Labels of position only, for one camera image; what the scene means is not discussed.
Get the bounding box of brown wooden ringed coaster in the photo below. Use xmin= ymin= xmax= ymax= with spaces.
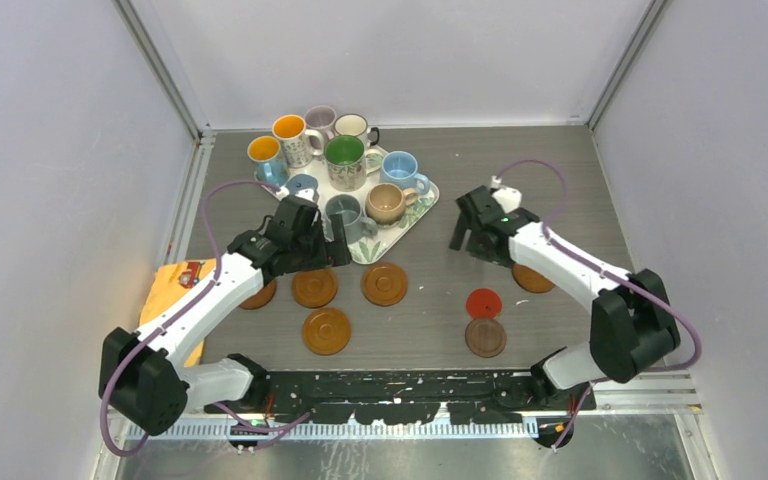
xmin=361 ymin=262 xmax=409 ymax=307

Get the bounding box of blue round coaster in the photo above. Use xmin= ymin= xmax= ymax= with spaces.
xmin=285 ymin=174 xmax=319 ymax=203

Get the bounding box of red round coaster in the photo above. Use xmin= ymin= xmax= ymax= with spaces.
xmin=465 ymin=288 xmax=503 ymax=319

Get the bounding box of dark walnut wooden coaster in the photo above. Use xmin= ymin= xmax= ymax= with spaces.
xmin=464 ymin=318 xmax=507 ymax=358

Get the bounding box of yellow printed cloth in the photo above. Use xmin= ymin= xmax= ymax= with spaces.
xmin=138 ymin=259 xmax=218 ymax=369

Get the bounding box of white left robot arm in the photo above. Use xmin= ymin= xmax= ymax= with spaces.
xmin=99 ymin=196 xmax=351 ymax=436

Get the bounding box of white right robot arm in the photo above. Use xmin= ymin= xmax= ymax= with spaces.
xmin=449 ymin=186 xmax=681 ymax=410

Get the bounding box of brown coaster under left arm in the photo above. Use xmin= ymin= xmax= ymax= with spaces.
xmin=239 ymin=279 xmax=277 ymax=310

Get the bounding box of leaf pattern serving tray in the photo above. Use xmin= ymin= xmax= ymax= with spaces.
xmin=256 ymin=146 xmax=441 ymax=266

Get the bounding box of grey ceramic mug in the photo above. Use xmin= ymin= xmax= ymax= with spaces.
xmin=323 ymin=194 xmax=378 ymax=244

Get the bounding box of beige speckled ceramic mug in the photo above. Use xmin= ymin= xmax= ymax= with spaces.
xmin=365 ymin=183 xmax=420 ymax=228

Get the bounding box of light blue mug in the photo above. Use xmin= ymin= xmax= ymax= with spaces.
xmin=379 ymin=151 xmax=431 ymax=195

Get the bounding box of green interior floral mug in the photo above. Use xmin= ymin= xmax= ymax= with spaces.
xmin=324 ymin=135 xmax=384 ymax=193

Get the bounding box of orange interior blue mug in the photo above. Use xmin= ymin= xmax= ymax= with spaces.
xmin=247 ymin=136 xmax=289 ymax=187

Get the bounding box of orange interior patterned mug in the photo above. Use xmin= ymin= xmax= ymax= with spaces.
xmin=271 ymin=114 xmax=326 ymax=169

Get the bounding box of lilac mug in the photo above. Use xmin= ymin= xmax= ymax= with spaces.
xmin=303 ymin=105 xmax=337 ymax=140

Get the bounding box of white mug black handle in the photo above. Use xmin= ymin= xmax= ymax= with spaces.
xmin=334 ymin=113 xmax=380 ymax=147

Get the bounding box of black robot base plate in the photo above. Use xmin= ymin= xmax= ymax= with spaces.
xmin=224 ymin=369 xmax=586 ymax=425

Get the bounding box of aluminium front rail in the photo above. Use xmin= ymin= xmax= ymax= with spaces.
xmin=102 ymin=370 xmax=703 ymax=442

